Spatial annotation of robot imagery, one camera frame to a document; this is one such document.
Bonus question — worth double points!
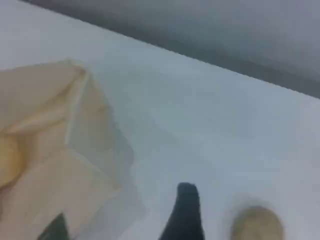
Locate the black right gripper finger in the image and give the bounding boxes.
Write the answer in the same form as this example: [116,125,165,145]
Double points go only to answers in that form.
[159,182,206,240]

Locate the white canvas bag green handles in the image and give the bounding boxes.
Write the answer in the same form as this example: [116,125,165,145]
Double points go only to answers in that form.
[0,58,136,240]

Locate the round brown potato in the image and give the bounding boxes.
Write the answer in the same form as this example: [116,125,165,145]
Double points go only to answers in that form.
[229,206,286,240]

